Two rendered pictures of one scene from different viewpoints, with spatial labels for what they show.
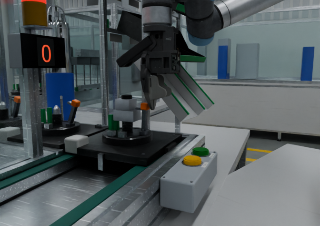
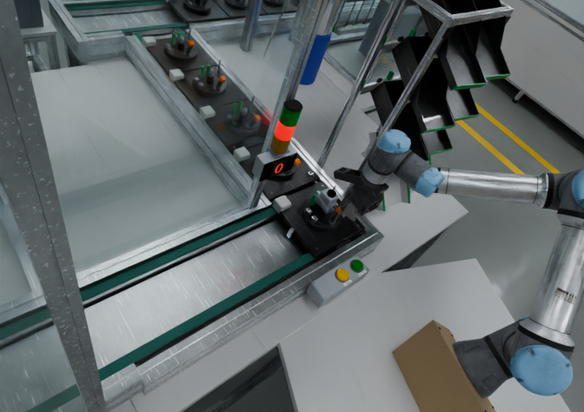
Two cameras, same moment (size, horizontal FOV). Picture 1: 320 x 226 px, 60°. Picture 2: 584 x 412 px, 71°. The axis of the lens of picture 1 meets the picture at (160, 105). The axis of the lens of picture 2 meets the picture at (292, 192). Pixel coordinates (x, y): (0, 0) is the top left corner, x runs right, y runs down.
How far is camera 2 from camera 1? 88 cm
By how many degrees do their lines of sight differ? 39
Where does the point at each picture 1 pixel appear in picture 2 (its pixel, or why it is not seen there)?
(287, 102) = not seen: outside the picture
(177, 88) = not seen: hidden behind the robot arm
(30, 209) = (237, 256)
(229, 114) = (554, 87)
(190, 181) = (325, 296)
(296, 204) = (394, 329)
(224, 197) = (356, 295)
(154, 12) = (371, 175)
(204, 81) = (555, 16)
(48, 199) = (248, 251)
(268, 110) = not seen: outside the picture
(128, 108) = (327, 204)
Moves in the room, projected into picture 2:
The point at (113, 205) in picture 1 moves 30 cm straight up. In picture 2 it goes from (275, 294) to (305, 237)
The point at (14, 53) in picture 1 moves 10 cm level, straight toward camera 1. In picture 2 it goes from (256, 169) to (254, 196)
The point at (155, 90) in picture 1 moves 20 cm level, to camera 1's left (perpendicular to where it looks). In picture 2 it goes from (349, 212) to (295, 180)
